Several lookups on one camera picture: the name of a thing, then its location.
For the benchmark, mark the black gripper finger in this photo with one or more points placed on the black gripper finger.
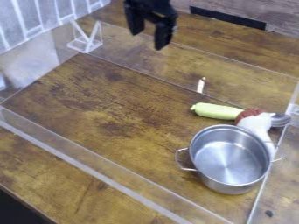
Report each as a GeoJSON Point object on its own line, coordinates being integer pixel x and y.
{"type": "Point", "coordinates": [164, 29]}
{"type": "Point", "coordinates": [135, 22]}

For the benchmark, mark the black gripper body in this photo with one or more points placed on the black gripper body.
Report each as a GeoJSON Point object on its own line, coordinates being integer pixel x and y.
{"type": "Point", "coordinates": [151, 10]}

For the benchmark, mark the red white toy mushroom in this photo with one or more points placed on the red white toy mushroom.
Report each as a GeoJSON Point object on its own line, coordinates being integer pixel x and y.
{"type": "Point", "coordinates": [256, 121]}

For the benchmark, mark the stainless steel pot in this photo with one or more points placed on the stainless steel pot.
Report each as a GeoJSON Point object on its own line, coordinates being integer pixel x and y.
{"type": "Point", "coordinates": [229, 157]}

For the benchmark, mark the clear acrylic front barrier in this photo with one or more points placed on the clear acrylic front barrier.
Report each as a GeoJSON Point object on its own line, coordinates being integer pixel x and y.
{"type": "Point", "coordinates": [155, 196]}

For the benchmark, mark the clear acrylic triangle bracket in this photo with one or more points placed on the clear acrylic triangle bracket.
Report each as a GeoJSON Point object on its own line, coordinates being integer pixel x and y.
{"type": "Point", "coordinates": [85, 43]}

